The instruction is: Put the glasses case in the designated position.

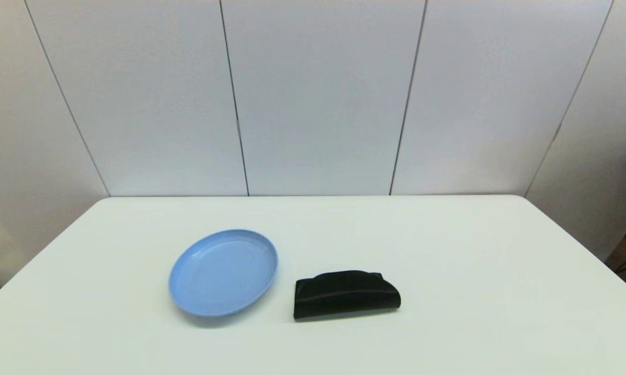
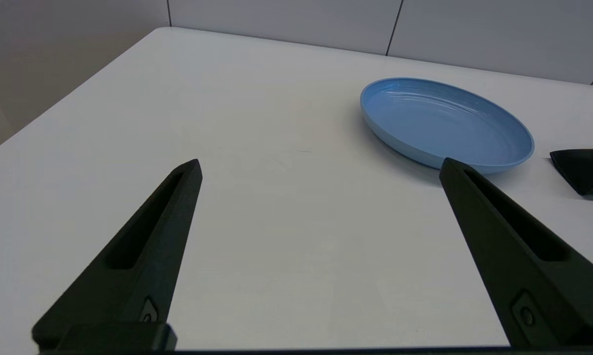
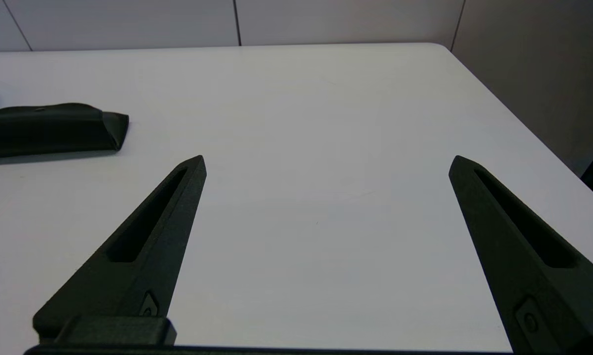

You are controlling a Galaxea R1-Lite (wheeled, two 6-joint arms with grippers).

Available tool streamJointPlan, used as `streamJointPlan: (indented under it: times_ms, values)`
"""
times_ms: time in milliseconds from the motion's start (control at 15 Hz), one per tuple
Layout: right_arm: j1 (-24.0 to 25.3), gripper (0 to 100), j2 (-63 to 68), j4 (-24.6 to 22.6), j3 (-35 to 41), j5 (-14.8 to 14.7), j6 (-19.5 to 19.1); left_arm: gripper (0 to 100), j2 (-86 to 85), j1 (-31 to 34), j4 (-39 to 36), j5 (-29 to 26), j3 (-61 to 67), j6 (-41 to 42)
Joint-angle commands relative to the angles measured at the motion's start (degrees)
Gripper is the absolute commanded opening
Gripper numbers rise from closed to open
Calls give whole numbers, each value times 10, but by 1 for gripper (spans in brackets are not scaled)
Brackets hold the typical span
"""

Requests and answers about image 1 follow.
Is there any black soft glasses case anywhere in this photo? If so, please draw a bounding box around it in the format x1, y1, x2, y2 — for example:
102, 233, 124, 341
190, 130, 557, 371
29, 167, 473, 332
293, 270, 402, 320

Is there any blue oval plastic plate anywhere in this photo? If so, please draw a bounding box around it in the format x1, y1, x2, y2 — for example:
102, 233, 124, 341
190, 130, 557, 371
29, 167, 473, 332
168, 229, 279, 318

